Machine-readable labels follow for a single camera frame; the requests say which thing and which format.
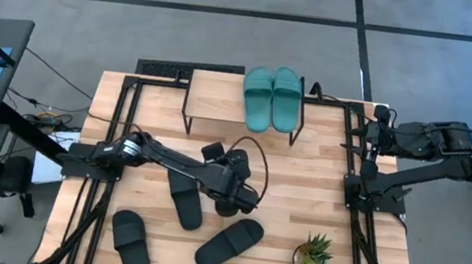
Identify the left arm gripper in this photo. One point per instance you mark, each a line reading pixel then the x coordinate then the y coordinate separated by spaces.
pixel 237 193

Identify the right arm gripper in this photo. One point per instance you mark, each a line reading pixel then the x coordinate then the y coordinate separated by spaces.
pixel 376 131

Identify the teal rubber slide sandal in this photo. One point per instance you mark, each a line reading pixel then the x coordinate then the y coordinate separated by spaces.
pixel 286 106
pixel 257 107

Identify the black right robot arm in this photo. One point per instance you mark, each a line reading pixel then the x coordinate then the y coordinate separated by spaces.
pixel 429 174

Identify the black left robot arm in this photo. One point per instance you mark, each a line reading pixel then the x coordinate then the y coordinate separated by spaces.
pixel 178 163

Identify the wooden shelf with black legs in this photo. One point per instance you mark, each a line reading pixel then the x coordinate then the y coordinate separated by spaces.
pixel 213 97

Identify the black keyboard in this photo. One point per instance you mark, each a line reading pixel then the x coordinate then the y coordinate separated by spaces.
pixel 162 68

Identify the white paper sheet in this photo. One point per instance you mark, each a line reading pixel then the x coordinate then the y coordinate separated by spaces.
pixel 44 171

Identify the black diagonal desk beam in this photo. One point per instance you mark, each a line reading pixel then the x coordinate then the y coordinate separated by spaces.
pixel 28 131

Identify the black stool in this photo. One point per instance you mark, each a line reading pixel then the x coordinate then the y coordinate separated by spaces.
pixel 14 174

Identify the right arm wrist camera box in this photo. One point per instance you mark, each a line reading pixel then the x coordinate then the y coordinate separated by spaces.
pixel 382 113

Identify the arm wrist camera box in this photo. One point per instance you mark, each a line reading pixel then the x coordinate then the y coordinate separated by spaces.
pixel 213 152
pixel 382 113

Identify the left arm wrist camera box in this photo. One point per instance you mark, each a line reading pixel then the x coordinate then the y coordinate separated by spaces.
pixel 213 152

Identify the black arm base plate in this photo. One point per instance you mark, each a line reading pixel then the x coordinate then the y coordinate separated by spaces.
pixel 389 205
pixel 78 167

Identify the black aluminium table frame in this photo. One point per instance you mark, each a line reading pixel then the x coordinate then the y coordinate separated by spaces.
pixel 132 106

